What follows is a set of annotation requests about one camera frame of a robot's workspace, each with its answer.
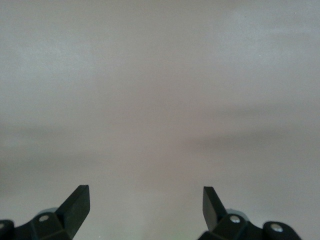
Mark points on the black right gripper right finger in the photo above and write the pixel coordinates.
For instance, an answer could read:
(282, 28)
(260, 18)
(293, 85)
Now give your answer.
(212, 212)

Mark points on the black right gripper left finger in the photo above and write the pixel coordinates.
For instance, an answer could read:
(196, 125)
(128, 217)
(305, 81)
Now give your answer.
(72, 215)

